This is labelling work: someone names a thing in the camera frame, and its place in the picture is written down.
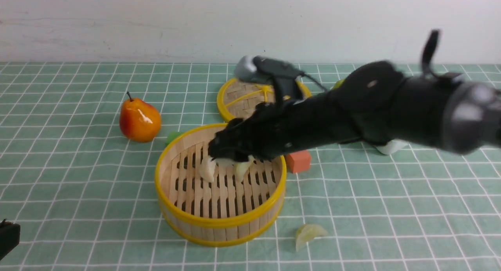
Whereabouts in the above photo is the woven bamboo steamer lid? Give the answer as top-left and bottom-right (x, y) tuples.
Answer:
(216, 77), (312, 124)

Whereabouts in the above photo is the green white lunch box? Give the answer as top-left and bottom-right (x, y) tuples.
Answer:
(374, 139), (409, 155)

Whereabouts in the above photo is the green checkered tablecloth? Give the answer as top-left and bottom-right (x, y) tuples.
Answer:
(0, 62), (501, 271)

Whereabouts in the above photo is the pale green dumpling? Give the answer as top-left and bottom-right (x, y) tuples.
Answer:
(295, 224), (329, 252)
(234, 155), (254, 183)

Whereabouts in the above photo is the bamboo steamer tray yellow rim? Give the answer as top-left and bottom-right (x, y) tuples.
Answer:
(155, 123), (287, 247)

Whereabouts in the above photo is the orange foam cube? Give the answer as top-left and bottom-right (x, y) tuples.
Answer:
(284, 150), (312, 174)

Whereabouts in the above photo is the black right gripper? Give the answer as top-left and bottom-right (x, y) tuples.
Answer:
(207, 101), (298, 163)

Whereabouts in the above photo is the orange red toy pear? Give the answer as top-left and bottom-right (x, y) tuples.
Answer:
(119, 91), (162, 143)

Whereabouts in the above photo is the wrist camera grey black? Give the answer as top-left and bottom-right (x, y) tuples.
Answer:
(234, 56), (305, 105)

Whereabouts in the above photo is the white dumpling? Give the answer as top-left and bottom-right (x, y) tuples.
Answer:
(198, 155), (217, 183)

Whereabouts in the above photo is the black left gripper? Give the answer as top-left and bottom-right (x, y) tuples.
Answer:
(0, 219), (20, 260)

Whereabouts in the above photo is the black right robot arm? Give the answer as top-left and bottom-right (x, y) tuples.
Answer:
(208, 29), (501, 162)

